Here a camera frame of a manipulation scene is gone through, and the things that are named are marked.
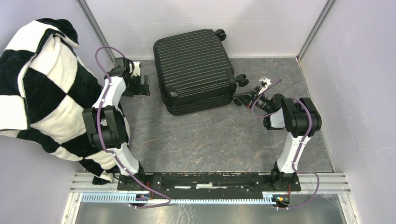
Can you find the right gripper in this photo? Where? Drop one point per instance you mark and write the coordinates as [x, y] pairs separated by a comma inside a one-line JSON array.
[[247, 99]]

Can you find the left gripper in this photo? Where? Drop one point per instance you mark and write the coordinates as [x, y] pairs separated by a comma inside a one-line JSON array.
[[144, 89]]

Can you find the black suitcase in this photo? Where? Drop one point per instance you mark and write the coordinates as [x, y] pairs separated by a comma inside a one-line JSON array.
[[194, 71]]

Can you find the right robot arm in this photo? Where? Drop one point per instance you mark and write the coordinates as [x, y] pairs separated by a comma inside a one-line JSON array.
[[299, 117]]

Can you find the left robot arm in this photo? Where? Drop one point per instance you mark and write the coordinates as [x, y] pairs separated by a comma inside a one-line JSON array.
[[104, 121]]

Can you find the black white checkered blanket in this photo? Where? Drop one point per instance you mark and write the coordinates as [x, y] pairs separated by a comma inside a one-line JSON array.
[[44, 88]]

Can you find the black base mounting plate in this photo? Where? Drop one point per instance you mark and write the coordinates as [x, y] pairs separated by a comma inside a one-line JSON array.
[[206, 186]]

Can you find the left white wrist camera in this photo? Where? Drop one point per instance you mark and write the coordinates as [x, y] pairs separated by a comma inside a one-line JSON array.
[[136, 69]]

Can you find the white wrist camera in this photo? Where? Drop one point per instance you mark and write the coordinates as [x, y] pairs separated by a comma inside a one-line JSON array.
[[265, 83], [136, 69]]

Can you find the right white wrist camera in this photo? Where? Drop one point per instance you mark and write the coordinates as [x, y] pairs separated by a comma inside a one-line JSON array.
[[265, 83]]

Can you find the aluminium frame rail base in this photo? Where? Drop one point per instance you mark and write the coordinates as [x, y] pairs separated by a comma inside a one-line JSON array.
[[312, 187]]

